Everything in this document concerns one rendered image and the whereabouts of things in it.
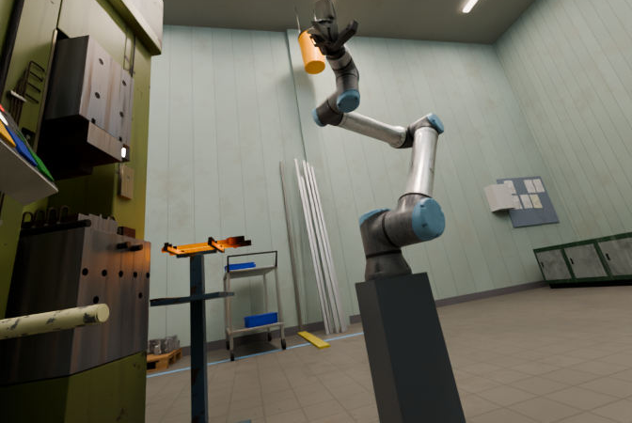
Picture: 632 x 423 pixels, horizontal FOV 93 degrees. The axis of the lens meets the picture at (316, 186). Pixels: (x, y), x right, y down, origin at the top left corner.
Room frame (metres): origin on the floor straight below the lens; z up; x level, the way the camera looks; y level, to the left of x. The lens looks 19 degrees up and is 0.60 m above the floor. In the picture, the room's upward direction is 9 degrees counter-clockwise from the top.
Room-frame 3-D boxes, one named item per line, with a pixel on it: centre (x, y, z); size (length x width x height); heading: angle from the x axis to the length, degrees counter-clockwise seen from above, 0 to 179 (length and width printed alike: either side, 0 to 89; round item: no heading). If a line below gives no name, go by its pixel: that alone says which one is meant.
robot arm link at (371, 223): (1.27, -0.24, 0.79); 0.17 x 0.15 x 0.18; 42
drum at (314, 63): (4.65, -0.34, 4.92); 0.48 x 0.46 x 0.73; 105
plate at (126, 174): (1.42, 0.98, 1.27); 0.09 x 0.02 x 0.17; 179
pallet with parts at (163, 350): (4.04, 2.59, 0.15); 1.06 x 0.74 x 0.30; 105
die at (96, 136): (1.11, 1.07, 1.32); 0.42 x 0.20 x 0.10; 89
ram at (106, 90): (1.15, 1.06, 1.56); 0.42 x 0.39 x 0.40; 89
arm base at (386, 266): (1.28, -0.23, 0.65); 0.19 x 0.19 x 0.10
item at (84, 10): (1.16, 1.21, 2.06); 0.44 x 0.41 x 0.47; 89
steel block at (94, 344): (1.16, 1.07, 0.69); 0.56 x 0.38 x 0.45; 89
